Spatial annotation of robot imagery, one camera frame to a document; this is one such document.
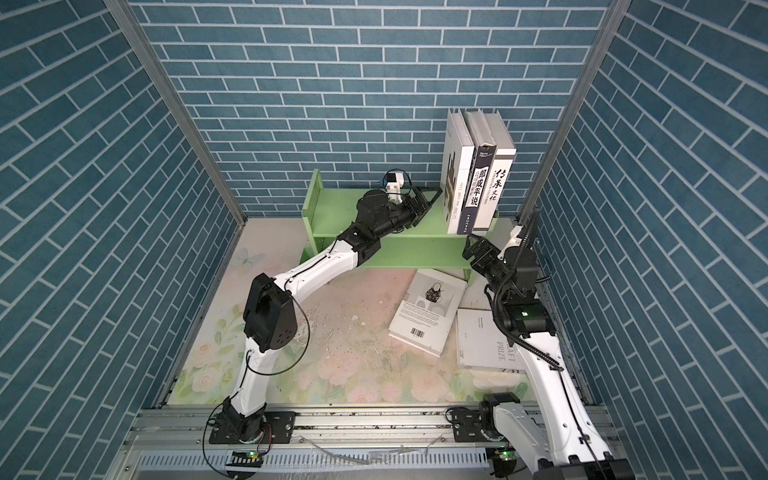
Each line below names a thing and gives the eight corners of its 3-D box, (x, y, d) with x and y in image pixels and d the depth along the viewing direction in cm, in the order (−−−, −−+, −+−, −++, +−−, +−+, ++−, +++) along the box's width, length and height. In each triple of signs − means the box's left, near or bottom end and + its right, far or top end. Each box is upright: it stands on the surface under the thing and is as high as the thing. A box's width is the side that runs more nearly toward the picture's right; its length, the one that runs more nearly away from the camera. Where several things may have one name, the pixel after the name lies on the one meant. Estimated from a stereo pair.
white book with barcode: (387, 335, 91) (386, 330, 88) (420, 270, 107) (421, 263, 104) (439, 359, 87) (440, 354, 83) (466, 287, 102) (468, 281, 99)
